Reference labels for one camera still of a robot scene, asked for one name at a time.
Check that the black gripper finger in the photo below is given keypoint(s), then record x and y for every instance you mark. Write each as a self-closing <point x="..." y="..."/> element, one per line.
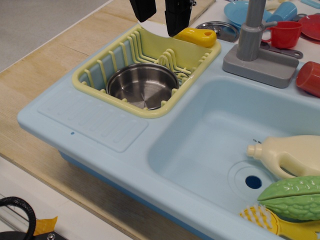
<point x="177" y="15"/>
<point x="143" y="9"/>

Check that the steel pot lid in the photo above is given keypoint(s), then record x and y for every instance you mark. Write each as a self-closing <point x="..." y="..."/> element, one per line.
<point x="224" y="31"/>

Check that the stainless steel pot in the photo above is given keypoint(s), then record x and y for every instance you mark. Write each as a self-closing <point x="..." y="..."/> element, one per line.
<point x="144" y="85"/>

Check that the light blue toy plate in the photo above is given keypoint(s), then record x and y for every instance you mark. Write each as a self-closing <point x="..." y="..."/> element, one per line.
<point x="236" y="11"/>

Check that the pale yellow dish rack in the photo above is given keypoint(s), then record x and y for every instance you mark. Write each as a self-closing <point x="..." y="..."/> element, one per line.
<point x="140" y="62"/>

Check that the grey toy faucet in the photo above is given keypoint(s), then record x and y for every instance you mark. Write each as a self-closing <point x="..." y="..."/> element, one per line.
<point x="246" y="59"/>

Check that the grey toy utensil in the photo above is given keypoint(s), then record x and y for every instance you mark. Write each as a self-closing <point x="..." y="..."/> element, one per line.
<point x="284" y="51"/>

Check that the light blue toy cup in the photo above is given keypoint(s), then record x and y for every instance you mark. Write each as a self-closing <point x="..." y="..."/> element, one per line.
<point x="286" y="11"/>

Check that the red toy plate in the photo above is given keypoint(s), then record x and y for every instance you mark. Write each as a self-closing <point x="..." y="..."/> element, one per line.
<point x="310" y="26"/>

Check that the red toy cup lying down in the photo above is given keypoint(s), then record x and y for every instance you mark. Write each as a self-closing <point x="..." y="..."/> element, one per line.
<point x="308" y="78"/>

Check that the light blue toy sink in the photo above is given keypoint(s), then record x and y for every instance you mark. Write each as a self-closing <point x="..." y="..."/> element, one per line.
<point x="186" y="160"/>

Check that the cream toy detergent bottle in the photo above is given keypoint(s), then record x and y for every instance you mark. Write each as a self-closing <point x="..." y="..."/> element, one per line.
<point x="288" y="157"/>

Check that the yellow dish brush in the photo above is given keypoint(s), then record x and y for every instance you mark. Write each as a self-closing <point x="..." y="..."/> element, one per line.
<point x="266" y="219"/>

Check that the green toy bitter gourd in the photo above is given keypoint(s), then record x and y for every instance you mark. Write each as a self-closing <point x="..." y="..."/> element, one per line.
<point x="295" y="198"/>

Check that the yellow tape piece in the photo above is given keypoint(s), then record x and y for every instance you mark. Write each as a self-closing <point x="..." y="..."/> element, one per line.
<point x="44" y="226"/>

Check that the black device base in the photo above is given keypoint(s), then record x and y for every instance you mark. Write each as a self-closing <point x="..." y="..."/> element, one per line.
<point x="17" y="235"/>

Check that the red toy cup with handle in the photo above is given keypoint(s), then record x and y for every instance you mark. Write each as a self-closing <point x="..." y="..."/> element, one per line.
<point x="284" y="35"/>

